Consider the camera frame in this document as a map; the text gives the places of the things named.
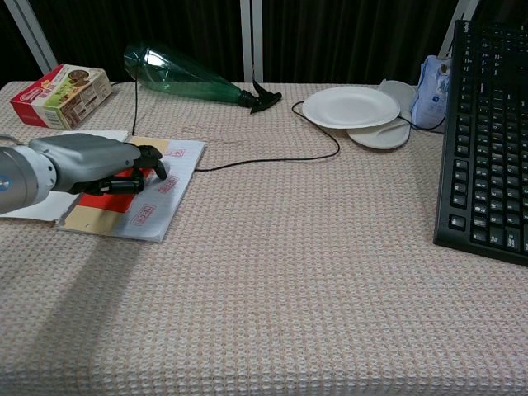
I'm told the thin black keyboard cable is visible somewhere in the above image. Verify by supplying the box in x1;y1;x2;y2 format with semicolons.
110;78;449;172

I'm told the blue white soft pack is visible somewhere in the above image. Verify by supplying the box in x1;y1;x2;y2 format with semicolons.
408;54;453;134

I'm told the black computer keyboard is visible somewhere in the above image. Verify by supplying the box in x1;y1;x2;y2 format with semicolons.
432;19;528;267

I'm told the yellow cover notebook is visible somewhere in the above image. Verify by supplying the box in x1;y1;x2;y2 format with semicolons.
0;130;207;243

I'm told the beige waffle tablecloth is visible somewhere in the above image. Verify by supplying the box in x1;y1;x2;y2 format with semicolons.
0;81;528;396

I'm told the green plastic spray bottle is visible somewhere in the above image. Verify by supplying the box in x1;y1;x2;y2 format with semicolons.
122;41;284;116

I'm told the white metal frame post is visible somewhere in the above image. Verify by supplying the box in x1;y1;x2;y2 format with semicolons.
438;0;480;59
2;0;59;76
239;0;264;83

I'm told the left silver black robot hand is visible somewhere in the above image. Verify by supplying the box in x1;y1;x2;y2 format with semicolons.
28;132;169;197

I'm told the large white paper plate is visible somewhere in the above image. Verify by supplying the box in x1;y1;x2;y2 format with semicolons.
301;85;402;130

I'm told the black pleated curtain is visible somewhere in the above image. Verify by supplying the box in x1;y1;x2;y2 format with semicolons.
0;0;528;86

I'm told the red green cookie box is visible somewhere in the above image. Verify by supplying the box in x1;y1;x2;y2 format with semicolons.
8;63;113;131

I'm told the red and tan card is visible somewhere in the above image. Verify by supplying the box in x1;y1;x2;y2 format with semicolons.
64;135;171;237

